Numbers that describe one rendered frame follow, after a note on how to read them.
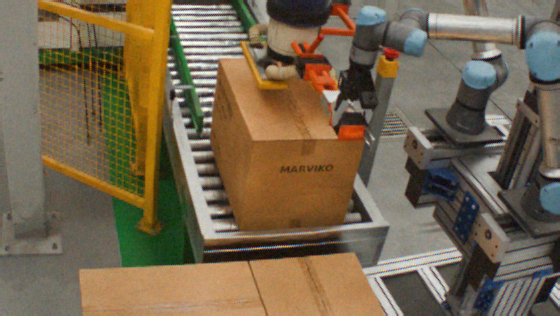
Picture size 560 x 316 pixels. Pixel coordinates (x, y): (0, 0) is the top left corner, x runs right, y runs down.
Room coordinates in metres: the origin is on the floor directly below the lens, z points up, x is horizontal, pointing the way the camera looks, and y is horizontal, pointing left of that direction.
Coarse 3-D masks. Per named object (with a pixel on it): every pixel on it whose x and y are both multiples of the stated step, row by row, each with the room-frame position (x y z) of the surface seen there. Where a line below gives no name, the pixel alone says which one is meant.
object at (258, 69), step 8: (248, 48) 2.33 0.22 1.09; (256, 48) 2.31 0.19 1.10; (264, 48) 2.35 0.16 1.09; (248, 56) 2.27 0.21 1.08; (248, 64) 2.24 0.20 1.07; (256, 64) 2.21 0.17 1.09; (264, 64) 2.20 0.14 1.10; (272, 64) 2.18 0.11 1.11; (256, 72) 2.16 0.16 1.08; (264, 72) 2.16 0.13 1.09; (256, 80) 2.12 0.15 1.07; (264, 80) 2.11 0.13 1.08; (272, 80) 2.12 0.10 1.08; (280, 80) 2.13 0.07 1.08; (272, 88) 2.10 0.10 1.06; (280, 88) 2.11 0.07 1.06
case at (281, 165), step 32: (224, 64) 2.44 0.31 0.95; (224, 96) 2.34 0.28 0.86; (256, 96) 2.23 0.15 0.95; (288, 96) 2.27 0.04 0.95; (320, 96) 2.31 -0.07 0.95; (224, 128) 2.28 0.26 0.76; (256, 128) 2.01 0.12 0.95; (288, 128) 2.05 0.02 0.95; (320, 128) 2.09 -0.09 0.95; (224, 160) 2.23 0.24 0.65; (256, 160) 1.94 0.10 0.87; (288, 160) 1.98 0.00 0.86; (320, 160) 2.03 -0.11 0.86; (352, 160) 2.07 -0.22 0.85; (256, 192) 1.95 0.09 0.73; (288, 192) 1.99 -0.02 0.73; (320, 192) 2.04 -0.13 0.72; (256, 224) 1.96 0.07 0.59; (288, 224) 2.00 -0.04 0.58; (320, 224) 2.05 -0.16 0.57
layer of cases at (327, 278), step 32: (320, 256) 1.90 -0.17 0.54; (352, 256) 1.92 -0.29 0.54; (96, 288) 1.52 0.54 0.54; (128, 288) 1.55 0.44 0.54; (160, 288) 1.58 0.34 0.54; (192, 288) 1.62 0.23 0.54; (224, 288) 1.65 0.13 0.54; (256, 288) 1.68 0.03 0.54; (288, 288) 1.70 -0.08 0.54; (320, 288) 1.73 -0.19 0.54; (352, 288) 1.75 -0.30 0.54
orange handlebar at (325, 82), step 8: (344, 16) 2.54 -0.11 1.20; (352, 24) 2.47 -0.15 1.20; (328, 32) 2.37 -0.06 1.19; (336, 32) 2.38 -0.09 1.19; (344, 32) 2.39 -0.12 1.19; (352, 32) 2.40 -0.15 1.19; (296, 48) 2.16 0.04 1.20; (312, 72) 1.99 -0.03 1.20; (312, 80) 1.96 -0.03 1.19; (320, 80) 1.94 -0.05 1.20; (328, 80) 1.95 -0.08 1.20; (320, 88) 1.90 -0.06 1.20; (328, 88) 1.94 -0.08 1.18; (336, 88) 1.92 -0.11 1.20; (352, 136) 1.67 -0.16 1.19; (360, 136) 1.68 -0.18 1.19
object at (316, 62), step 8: (304, 56) 2.08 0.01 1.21; (312, 56) 2.09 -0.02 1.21; (320, 56) 2.10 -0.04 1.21; (296, 64) 2.07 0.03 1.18; (304, 64) 2.01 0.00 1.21; (312, 64) 2.02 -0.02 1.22; (320, 64) 2.03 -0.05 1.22; (328, 64) 2.05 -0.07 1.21; (304, 72) 2.01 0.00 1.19; (320, 72) 2.02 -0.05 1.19; (328, 72) 2.03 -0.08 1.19; (304, 80) 2.00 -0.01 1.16
